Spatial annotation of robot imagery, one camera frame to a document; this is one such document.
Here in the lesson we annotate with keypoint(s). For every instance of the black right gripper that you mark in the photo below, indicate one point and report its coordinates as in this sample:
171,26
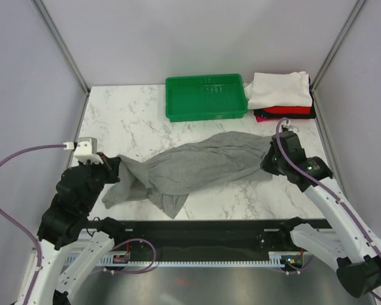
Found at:
266,164

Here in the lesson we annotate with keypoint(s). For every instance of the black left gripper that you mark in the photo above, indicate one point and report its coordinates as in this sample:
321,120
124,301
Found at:
110,165

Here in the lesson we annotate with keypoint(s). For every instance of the grey t-shirt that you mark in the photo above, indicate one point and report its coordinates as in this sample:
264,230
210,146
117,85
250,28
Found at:
168,178

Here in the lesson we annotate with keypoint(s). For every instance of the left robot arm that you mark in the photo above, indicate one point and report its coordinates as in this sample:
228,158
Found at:
61,225

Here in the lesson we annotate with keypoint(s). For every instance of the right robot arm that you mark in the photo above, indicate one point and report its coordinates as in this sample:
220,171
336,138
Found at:
355,253

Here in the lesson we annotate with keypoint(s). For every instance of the pink folded t-shirt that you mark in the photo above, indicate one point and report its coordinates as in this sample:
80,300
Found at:
260,119

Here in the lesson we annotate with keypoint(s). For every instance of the black folded t-shirt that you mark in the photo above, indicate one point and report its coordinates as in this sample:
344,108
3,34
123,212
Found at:
312,115

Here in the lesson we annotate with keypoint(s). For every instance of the red folded t-shirt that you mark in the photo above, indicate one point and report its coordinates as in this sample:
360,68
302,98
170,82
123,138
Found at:
289,110

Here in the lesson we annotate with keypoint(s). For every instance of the white folded t-shirt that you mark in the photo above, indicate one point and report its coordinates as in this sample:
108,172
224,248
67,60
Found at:
287,90

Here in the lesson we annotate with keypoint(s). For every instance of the green plastic tray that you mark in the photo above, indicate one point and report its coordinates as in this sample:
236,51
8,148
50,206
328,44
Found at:
207,97

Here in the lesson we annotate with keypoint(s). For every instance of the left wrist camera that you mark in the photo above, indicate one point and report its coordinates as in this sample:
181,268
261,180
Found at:
84,150

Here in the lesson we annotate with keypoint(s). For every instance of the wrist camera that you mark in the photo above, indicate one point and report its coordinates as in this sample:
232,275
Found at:
84,150
287,127

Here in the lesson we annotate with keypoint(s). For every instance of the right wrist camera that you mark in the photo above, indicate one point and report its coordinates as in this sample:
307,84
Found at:
287,127

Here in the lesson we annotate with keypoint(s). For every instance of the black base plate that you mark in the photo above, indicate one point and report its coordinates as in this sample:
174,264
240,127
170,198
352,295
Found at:
209,240

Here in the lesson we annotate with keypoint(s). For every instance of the white slotted cable duct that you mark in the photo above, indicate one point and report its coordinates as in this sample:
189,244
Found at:
110,260

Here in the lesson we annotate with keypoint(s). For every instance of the left aluminium frame post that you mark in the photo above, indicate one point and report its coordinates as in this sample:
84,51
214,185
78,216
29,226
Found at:
61,44

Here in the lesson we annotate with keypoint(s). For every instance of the aluminium frame post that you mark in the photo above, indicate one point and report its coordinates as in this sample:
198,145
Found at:
339,40
61,44

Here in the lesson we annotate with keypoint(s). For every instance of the right aluminium frame post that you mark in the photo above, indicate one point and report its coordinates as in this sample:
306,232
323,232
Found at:
339,40

